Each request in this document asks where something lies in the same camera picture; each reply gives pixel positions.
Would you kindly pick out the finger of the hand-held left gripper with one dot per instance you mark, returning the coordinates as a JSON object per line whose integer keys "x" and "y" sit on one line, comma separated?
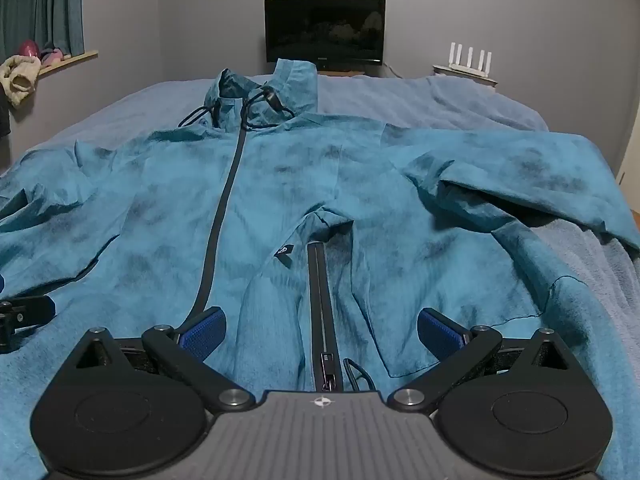
{"x": 30, "y": 309}

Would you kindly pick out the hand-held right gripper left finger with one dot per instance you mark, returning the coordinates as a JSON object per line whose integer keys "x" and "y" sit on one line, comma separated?
{"x": 202, "y": 336}

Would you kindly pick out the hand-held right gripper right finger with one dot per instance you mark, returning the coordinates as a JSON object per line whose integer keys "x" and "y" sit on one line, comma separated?
{"x": 441, "y": 334}

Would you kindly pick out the teal zip jacket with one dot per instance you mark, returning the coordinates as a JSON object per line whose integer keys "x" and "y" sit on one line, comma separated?
{"x": 280, "y": 200}

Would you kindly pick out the cream plush cloth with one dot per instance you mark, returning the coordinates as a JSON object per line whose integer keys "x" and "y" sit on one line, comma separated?
{"x": 19, "y": 79}

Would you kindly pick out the blue-grey bed cover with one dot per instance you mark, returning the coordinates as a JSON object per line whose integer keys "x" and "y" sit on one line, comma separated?
{"x": 420, "y": 100}

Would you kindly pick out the wooden window sill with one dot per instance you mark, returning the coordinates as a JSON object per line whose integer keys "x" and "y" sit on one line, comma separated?
{"x": 70, "y": 61}

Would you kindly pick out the pink toy on windowsill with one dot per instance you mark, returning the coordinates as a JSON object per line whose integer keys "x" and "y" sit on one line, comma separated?
{"x": 51, "y": 54}

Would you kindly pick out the white bedside table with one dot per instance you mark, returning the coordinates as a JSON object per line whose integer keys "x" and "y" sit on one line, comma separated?
{"x": 487, "y": 79}

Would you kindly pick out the pink round toy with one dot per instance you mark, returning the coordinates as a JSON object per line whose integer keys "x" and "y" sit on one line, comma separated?
{"x": 28, "y": 48}

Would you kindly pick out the white router with antennas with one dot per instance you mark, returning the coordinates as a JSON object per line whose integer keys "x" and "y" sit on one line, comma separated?
{"x": 469, "y": 60}

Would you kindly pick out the dark teal curtain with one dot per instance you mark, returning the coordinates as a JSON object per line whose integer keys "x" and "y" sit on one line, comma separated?
{"x": 42, "y": 5}

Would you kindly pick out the black monitor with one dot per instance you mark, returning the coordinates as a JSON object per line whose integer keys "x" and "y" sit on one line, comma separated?
{"x": 325, "y": 32}

